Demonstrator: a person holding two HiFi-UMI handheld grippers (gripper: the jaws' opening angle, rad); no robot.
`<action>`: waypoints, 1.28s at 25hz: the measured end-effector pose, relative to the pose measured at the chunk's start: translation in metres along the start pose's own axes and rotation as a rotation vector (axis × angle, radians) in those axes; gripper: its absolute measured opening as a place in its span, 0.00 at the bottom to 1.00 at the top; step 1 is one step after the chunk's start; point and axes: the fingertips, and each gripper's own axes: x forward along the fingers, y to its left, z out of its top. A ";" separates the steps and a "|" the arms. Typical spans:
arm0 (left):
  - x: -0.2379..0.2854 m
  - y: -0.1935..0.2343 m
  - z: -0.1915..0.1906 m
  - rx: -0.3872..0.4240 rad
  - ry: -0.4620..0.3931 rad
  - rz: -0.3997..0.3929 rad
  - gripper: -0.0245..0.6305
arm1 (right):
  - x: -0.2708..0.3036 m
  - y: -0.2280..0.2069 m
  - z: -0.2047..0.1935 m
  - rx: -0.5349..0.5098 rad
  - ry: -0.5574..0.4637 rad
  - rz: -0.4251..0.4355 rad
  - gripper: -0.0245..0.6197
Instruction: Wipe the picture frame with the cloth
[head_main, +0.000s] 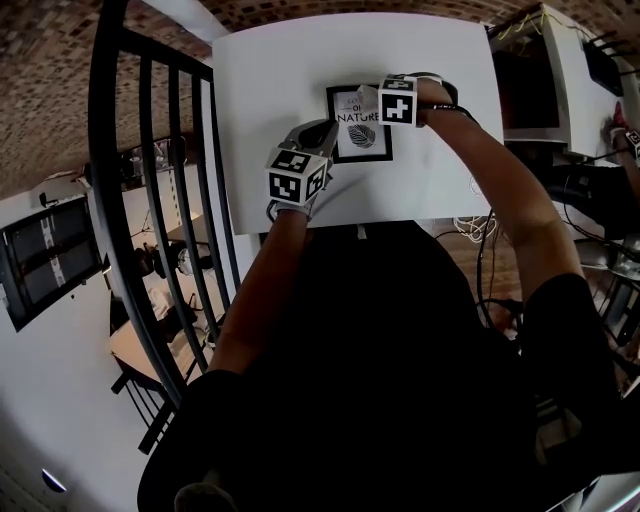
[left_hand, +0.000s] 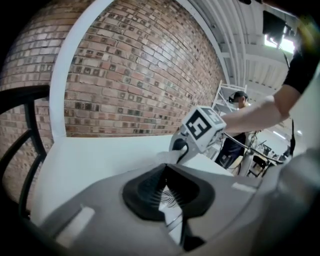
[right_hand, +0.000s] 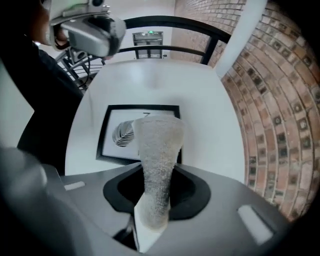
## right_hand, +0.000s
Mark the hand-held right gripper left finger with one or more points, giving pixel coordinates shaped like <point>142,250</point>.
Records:
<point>90,207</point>

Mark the person's face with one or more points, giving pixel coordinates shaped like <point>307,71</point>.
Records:
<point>43,27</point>

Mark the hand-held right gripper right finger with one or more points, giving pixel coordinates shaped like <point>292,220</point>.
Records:
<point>225,215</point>

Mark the black metal railing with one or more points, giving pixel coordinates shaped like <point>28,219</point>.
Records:
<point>175,21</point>

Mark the dark framed glass door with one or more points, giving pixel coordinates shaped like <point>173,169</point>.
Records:
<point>147,45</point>

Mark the black metal bars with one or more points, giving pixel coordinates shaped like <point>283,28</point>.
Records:
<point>80,72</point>

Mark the black framed leaf picture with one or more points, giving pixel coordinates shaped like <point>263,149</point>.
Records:
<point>110,150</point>

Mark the small grey box device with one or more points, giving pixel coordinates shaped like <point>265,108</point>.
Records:
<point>79,55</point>

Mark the white wiping cloth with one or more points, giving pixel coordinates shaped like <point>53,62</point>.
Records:
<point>160,150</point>

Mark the grey head-worn camera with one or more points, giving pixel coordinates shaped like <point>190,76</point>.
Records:
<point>87,37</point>

